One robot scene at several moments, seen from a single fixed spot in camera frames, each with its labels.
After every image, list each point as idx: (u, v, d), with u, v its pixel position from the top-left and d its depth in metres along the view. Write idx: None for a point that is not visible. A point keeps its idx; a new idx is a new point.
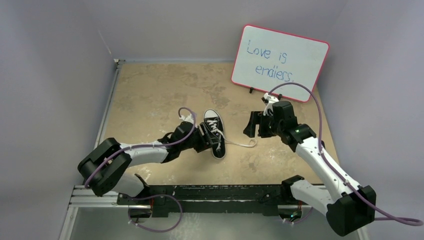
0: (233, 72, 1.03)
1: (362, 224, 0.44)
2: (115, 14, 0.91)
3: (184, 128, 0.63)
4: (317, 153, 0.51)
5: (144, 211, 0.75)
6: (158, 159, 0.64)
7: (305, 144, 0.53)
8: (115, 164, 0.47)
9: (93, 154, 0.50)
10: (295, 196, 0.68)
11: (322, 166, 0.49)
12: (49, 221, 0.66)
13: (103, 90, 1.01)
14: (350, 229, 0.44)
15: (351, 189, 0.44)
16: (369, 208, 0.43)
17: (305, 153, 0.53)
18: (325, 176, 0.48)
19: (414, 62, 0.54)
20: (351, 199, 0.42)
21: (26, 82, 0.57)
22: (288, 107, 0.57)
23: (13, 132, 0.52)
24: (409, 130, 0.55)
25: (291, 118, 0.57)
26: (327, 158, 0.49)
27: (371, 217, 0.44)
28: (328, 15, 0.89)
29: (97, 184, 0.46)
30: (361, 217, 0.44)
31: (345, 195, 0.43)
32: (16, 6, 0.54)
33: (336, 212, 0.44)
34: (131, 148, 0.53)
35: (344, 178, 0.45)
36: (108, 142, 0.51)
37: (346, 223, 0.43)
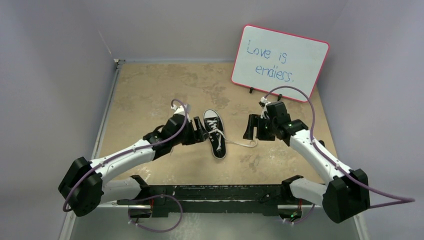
0: (233, 72, 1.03)
1: (358, 210, 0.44)
2: (115, 14, 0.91)
3: (176, 121, 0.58)
4: (309, 143, 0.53)
5: (144, 211, 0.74)
6: (147, 159, 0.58)
7: (297, 135, 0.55)
8: (86, 187, 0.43)
9: (67, 178, 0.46)
10: (294, 195, 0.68)
11: (314, 155, 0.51)
12: (49, 222, 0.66)
13: (103, 90, 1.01)
14: (346, 215, 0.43)
15: (342, 172, 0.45)
16: (362, 191, 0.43)
17: (298, 144, 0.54)
18: (317, 164, 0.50)
19: (414, 63, 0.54)
20: (343, 182, 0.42)
21: (26, 83, 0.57)
22: (281, 104, 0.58)
23: (13, 132, 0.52)
24: (409, 130, 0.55)
25: (284, 115, 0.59)
26: (319, 147, 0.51)
27: (366, 202, 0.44)
28: (328, 15, 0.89)
29: (77, 207, 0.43)
30: (356, 202, 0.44)
31: (336, 178, 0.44)
32: (16, 7, 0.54)
33: (330, 200, 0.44)
34: (102, 165, 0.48)
35: (335, 163, 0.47)
36: (78, 163, 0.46)
37: (341, 208, 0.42)
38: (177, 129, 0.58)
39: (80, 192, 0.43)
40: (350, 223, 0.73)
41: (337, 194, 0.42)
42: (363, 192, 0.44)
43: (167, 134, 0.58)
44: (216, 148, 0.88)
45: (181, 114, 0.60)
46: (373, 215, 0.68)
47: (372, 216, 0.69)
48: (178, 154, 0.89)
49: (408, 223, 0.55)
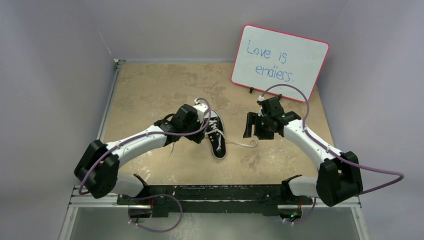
0: (233, 72, 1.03)
1: (351, 193, 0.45)
2: (115, 14, 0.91)
3: (188, 108, 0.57)
4: (302, 131, 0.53)
5: (144, 211, 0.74)
6: (158, 145, 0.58)
7: (289, 125, 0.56)
8: (104, 167, 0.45)
9: (84, 160, 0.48)
10: (294, 193, 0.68)
11: (306, 141, 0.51)
12: (49, 222, 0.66)
13: (103, 90, 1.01)
14: (340, 197, 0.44)
15: (333, 154, 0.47)
16: (353, 171, 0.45)
17: (291, 133, 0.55)
18: (310, 151, 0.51)
19: (414, 63, 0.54)
20: (334, 164, 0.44)
21: (26, 83, 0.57)
22: (274, 99, 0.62)
23: (13, 132, 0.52)
24: (409, 130, 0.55)
25: (278, 108, 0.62)
26: (311, 133, 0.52)
27: (358, 185, 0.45)
28: (328, 15, 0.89)
29: (94, 188, 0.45)
30: (347, 184, 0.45)
31: (327, 160, 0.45)
32: (16, 7, 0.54)
33: (322, 181, 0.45)
34: (118, 146, 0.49)
35: (326, 146, 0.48)
36: (94, 144, 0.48)
37: (333, 188, 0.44)
38: (188, 116, 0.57)
39: (99, 172, 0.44)
40: (350, 223, 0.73)
41: (328, 172, 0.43)
42: (355, 173, 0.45)
43: (177, 122, 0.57)
44: (216, 148, 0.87)
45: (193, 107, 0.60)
46: (373, 214, 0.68)
47: (372, 216, 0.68)
48: (178, 154, 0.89)
49: (408, 223, 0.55)
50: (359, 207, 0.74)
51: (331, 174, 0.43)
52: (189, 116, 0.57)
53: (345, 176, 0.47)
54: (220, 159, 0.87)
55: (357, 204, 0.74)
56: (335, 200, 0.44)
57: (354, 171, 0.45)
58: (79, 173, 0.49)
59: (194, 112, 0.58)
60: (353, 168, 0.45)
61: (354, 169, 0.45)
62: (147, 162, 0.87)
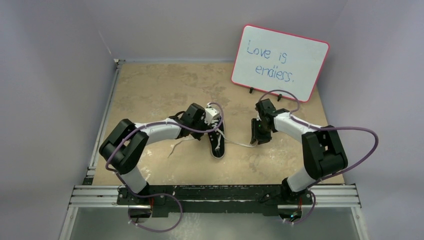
0: (233, 72, 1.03)
1: (335, 162, 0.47)
2: (115, 14, 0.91)
3: (197, 106, 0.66)
4: (288, 118, 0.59)
5: (144, 211, 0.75)
6: (172, 136, 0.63)
7: (279, 115, 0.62)
8: (134, 144, 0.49)
9: (112, 136, 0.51)
10: (293, 189, 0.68)
11: (292, 124, 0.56)
12: (49, 222, 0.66)
13: (103, 90, 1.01)
14: (322, 164, 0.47)
15: (314, 128, 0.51)
16: (333, 141, 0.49)
17: (280, 121, 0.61)
18: (296, 132, 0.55)
19: (414, 63, 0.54)
20: (313, 134, 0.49)
21: (26, 83, 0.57)
22: (267, 101, 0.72)
23: (13, 133, 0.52)
24: (410, 131, 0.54)
25: (270, 108, 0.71)
26: (296, 118, 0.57)
27: (342, 155, 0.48)
28: (328, 16, 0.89)
29: (120, 164, 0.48)
30: (329, 154, 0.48)
31: (309, 132, 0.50)
32: (16, 7, 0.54)
33: (307, 154, 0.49)
34: (146, 126, 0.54)
35: (307, 124, 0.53)
36: (124, 123, 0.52)
37: (315, 154, 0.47)
38: (197, 113, 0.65)
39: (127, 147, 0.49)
40: (350, 223, 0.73)
41: (307, 138, 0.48)
42: (335, 143, 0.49)
43: (188, 118, 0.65)
44: (215, 147, 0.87)
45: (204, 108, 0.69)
46: (373, 215, 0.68)
47: (372, 217, 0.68)
48: (178, 154, 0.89)
49: (407, 223, 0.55)
50: (359, 207, 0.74)
51: (310, 141, 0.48)
52: (198, 113, 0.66)
53: (329, 149, 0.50)
54: (219, 159, 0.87)
55: (357, 204, 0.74)
56: (318, 167, 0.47)
57: (334, 140, 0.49)
58: (102, 150, 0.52)
59: (203, 111, 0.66)
60: (332, 137, 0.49)
61: (333, 138, 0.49)
62: (147, 162, 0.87)
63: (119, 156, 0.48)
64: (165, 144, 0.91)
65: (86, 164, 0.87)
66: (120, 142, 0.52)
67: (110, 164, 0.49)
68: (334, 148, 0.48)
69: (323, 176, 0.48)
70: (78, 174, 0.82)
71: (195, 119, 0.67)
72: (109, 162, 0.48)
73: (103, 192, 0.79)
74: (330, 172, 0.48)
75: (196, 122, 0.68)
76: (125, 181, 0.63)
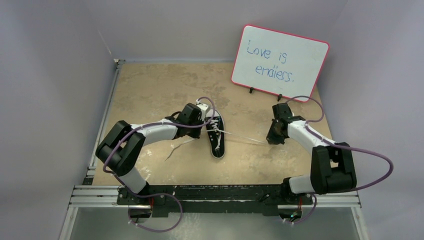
0: (233, 72, 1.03)
1: (343, 182, 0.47)
2: (115, 14, 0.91)
3: (192, 106, 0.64)
4: (302, 127, 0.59)
5: (144, 211, 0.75)
6: (169, 137, 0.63)
7: (293, 122, 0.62)
8: (130, 145, 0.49)
9: (109, 138, 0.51)
10: (292, 191, 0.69)
11: (305, 134, 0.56)
12: (49, 222, 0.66)
13: (103, 90, 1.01)
14: (329, 181, 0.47)
15: (327, 143, 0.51)
16: (344, 160, 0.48)
17: (294, 129, 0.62)
18: (308, 142, 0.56)
19: (414, 63, 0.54)
20: (325, 149, 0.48)
21: (25, 83, 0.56)
22: (284, 104, 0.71)
23: (13, 133, 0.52)
24: (410, 131, 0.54)
25: (287, 113, 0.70)
26: (310, 127, 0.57)
27: (351, 176, 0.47)
28: (328, 16, 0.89)
29: (117, 166, 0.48)
30: (338, 172, 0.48)
31: (321, 146, 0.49)
32: (15, 6, 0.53)
33: (315, 168, 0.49)
34: (142, 127, 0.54)
35: (321, 136, 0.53)
36: (120, 124, 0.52)
37: (323, 169, 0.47)
38: (193, 113, 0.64)
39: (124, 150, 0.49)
40: (350, 223, 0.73)
41: (319, 153, 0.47)
42: (347, 162, 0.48)
43: (183, 118, 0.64)
44: (215, 147, 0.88)
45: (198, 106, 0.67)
46: (373, 215, 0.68)
47: (372, 217, 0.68)
48: (178, 154, 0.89)
49: (408, 223, 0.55)
50: (359, 207, 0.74)
51: (320, 156, 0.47)
52: (194, 113, 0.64)
53: (340, 167, 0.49)
54: (219, 159, 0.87)
55: (357, 204, 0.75)
56: (325, 184, 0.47)
57: (346, 159, 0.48)
58: (100, 152, 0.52)
59: (198, 110, 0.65)
60: (344, 156, 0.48)
61: (346, 157, 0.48)
62: (147, 162, 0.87)
63: (116, 158, 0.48)
64: (165, 144, 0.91)
65: (86, 164, 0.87)
66: (117, 143, 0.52)
67: (107, 166, 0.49)
68: (344, 167, 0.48)
69: (327, 192, 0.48)
70: (78, 174, 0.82)
71: (192, 119, 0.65)
72: (106, 163, 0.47)
73: (103, 192, 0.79)
74: (336, 190, 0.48)
75: (193, 121, 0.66)
76: (123, 181, 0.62)
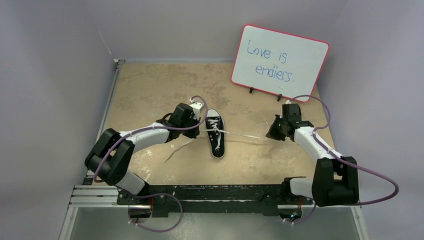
0: (233, 72, 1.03)
1: (344, 196, 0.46)
2: (116, 14, 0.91)
3: (184, 107, 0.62)
4: (310, 135, 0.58)
5: (144, 211, 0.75)
6: (161, 140, 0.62)
7: (301, 128, 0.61)
8: (119, 154, 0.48)
9: (97, 148, 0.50)
10: (292, 192, 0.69)
11: (312, 143, 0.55)
12: (49, 222, 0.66)
13: (103, 90, 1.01)
14: (330, 194, 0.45)
15: (332, 155, 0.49)
16: (349, 175, 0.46)
17: (301, 135, 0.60)
18: (314, 151, 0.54)
19: (414, 63, 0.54)
20: (331, 163, 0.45)
21: (25, 82, 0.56)
22: (295, 106, 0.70)
23: (13, 132, 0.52)
24: (410, 130, 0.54)
25: (296, 115, 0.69)
26: (318, 137, 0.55)
27: (353, 191, 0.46)
28: (328, 16, 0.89)
29: (108, 177, 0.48)
30: (341, 186, 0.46)
31: (325, 159, 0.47)
32: (16, 6, 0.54)
33: (317, 179, 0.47)
34: (131, 134, 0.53)
35: (327, 148, 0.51)
36: (108, 132, 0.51)
37: (326, 183, 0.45)
38: (184, 114, 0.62)
39: (114, 161, 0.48)
40: (350, 222, 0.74)
41: (323, 166, 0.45)
42: (351, 178, 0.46)
43: (176, 120, 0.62)
44: (215, 147, 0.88)
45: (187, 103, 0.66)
46: (373, 215, 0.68)
47: (373, 216, 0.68)
48: (178, 154, 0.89)
49: (407, 223, 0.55)
50: (359, 207, 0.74)
51: (325, 170, 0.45)
52: (186, 113, 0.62)
53: (342, 180, 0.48)
54: (219, 159, 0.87)
55: (357, 204, 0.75)
56: (325, 196, 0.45)
57: (351, 175, 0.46)
58: (89, 162, 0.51)
59: (191, 109, 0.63)
60: (349, 171, 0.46)
61: (351, 173, 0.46)
62: (147, 162, 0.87)
63: (106, 168, 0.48)
64: (165, 144, 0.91)
65: None
66: (106, 152, 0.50)
67: (98, 176, 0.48)
68: (348, 182, 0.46)
69: (326, 204, 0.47)
70: (78, 174, 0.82)
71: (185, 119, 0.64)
72: (96, 174, 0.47)
73: (103, 192, 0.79)
74: (335, 203, 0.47)
75: (186, 122, 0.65)
76: (120, 185, 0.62)
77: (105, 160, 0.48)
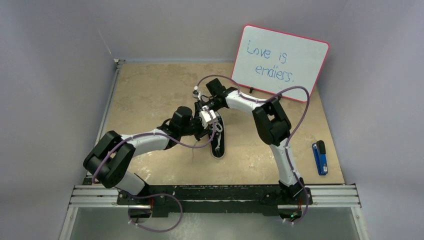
0: (233, 71, 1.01)
1: (282, 128, 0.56)
2: (115, 13, 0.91)
3: (182, 113, 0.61)
4: (238, 96, 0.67)
5: (144, 211, 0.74)
6: (160, 147, 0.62)
7: (230, 94, 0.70)
8: (119, 156, 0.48)
9: (97, 149, 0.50)
10: (290, 181, 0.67)
11: (242, 101, 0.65)
12: (49, 222, 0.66)
13: (103, 90, 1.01)
14: (273, 131, 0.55)
15: (261, 103, 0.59)
16: (278, 111, 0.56)
17: (231, 100, 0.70)
18: (246, 107, 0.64)
19: (414, 62, 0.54)
20: (260, 109, 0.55)
21: (25, 82, 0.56)
22: (215, 81, 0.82)
23: (13, 133, 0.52)
24: (410, 130, 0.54)
25: (220, 87, 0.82)
26: (244, 96, 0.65)
27: (286, 120, 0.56)
28: (328, 16, 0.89)
29: (106, 179, 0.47)
30: (276, 122, 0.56)
31: (257, 107, 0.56)
32: (15, 6, 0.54)
33: (259, 126, 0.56)
34: (133, 138, 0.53)
35: (254, 100, 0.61)
36: (110, 135, 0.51)
37: (266, 125, 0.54)
38: (183, 120, 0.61)
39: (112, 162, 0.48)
40: (350, 223, 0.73)
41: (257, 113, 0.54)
42: (280, 112, 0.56)
43: (174, 126, 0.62)
44: (215, 147, 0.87)
45: (184, 107, 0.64)
46: (373, 215, 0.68)
47: (373, 217, 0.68)
48: (178, 154, 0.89)
49: (407, 223, 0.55)
50: (359, 207, 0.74)
51: (259, 115, 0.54)
52: (184, 119, 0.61)
53: (276, 118, 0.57)
54: (219, 159, 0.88)
55: (357, 204, 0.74)
56: (271, 135, 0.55)
57: (279, 110, 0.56)
58: (88, 163, 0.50)
59: (189, 115, 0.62)
60: (276, 108, 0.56)
61: (278, 108, 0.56)
62: (147, 162, 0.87)
63: (104, 170, 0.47)
64: None
65: None
66: (106, 155, 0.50)
67: (96, 178, 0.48)
68: (279, 116, 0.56)
69: (276, 141, 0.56)
70: (78, 174, 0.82)
71: (184, 123, 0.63)
72: (94, 176, 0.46)
73: (103, 192, 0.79)
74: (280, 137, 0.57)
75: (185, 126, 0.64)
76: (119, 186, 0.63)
77: (104, 162, 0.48)
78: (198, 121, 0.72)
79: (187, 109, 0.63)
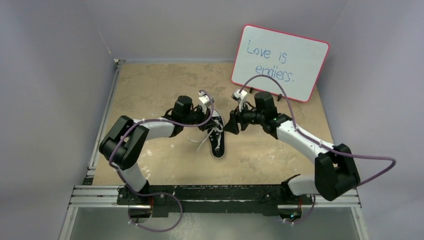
0: (233, 72, 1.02)
1: (349, 186, 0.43)
2: (116, 14, 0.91)
3: (183, 101, 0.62)
4: (294, 130, 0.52)
5: (144, 211, 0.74)
6: (166, 134, 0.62)
7: (282, 126, 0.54)
8: (135, 136, 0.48)
9: (111, 133, 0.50)
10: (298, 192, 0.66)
11: (298, 138, 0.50)
12: (49, 222, 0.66)
13: (103, 90, 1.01)
14: (337, 186, 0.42)
15: (326, 148, 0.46)
16: (348, 163, 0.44)
17: (283, 132, 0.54)
18: (303, 148, 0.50)
19: (413, 63, 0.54)
20: (328, 157, 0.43)
21: (25, 83, 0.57)
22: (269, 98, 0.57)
23: (13, 133, 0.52)
24: (409, 130, 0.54)
25: (272, 108, 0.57)
26: (303, 131, 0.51)
27: (355, 176, 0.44)
28: (328, 16, 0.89)
29: (123, 160, 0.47)
30: (342, 175, 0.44)
31: (322, 154, 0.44)
32: (15, 7, 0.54)
33: (320, 176, 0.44)
34: (144, 121, 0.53)
35: (318, 141, 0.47)
36: (122, 119, 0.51)
37: (330, 178, 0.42)
38: (184, 109, 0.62)
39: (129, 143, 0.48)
40: (350, 223, 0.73)
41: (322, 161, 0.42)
42: (350, 164, 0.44)
43: (177, 115, 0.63)
44: (215, 147, 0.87)
45: (185, 96, 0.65)
46: (373, 215, 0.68)
47: (373, 217, 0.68)
48: (179, 153, 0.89)
49: (407, 224, 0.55)
50: (359, 207, 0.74)
51: (325, 166, 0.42)
52: (185, 108, 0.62)
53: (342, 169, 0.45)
54: (219, 159, 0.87)
55: (357, 204, 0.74)
56: (333, 191, 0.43)
57: (349, 162, 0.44)
58: (101, 148, 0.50)
59: (190, 103, 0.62)
60: (347, 159, 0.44)
61: (348, 160, 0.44)
62: (147, 162, 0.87)
63: (121, 151, 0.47)
64: (165, 144, 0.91)
65: (87, 164, 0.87)
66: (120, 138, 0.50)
67: (111, 161, 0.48)
68: (347, 169, 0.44)
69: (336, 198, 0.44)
70: (78, 174, 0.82)
71: (185, 112, 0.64)
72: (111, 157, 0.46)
73: (103, 192, 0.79)
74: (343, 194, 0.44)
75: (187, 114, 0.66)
76: (124, 179, 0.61)
77: (121, 143, 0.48)
78: (198, 110, 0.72)
79: (188, 97, 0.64)
